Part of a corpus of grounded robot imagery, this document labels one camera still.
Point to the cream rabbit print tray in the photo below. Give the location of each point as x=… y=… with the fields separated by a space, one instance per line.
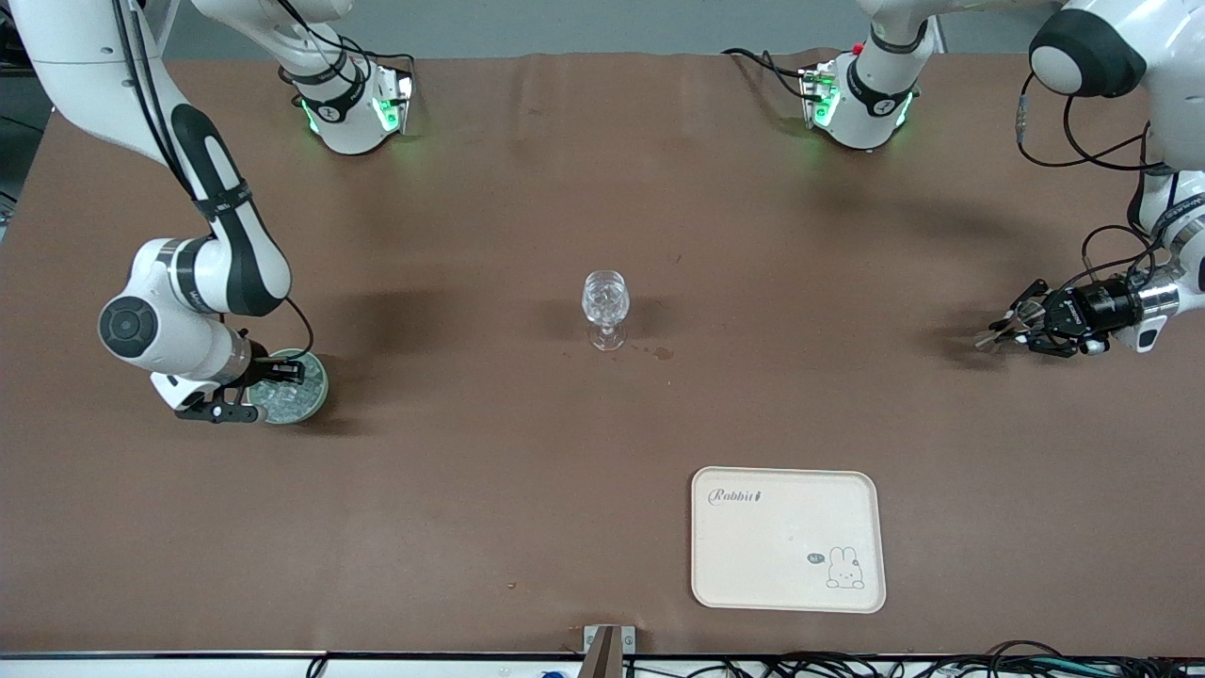
x=781 y=537

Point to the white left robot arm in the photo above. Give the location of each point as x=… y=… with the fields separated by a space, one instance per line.
x=1177 y=56

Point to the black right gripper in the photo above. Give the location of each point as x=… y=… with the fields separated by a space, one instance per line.
x=266 y=372

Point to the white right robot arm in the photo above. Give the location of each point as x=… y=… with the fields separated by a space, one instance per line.
x=226 y=273

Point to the green round bowl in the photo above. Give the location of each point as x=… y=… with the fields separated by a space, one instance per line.
x=315 y=400

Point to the steel double jigger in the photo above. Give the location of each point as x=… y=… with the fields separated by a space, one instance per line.
x=987 y=339

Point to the grey metal bracket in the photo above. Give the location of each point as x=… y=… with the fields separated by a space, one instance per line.
x=607 y=650

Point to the clear crystal wine glass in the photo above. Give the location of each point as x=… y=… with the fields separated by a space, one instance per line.
x=605 y=301

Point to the brown table cover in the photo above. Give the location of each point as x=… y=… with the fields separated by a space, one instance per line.
x=471 y=235

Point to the pile of clear ice cubes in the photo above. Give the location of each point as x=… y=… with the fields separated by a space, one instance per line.
x=292 y=400

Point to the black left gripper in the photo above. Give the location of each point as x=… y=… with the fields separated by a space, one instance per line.
x=1092 y=312

